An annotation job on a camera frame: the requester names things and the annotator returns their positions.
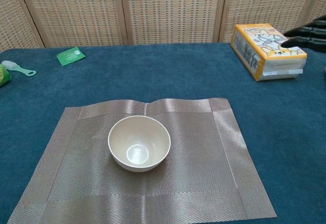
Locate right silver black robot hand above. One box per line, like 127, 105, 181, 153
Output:
281, 15, 326, 53

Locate brown woven placemat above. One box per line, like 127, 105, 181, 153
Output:
7, 97, 278, 224

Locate cream white bowl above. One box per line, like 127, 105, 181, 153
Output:
107, 115, 171, 173

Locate woven rattan screen panel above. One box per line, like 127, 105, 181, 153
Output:
119, 0, 228, 46
15, 0, 129, 48
219, 0, 322, 43
291, 0, 326, 42
0, 0, 46, 53

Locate orange corgi print tissue box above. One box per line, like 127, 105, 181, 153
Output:
229, 22, 308, 82

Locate green yellow tissue pack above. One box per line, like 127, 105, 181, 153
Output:
0, 64, 13, 88

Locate mint green handled brush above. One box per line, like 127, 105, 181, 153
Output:
1, 60, 37, 77

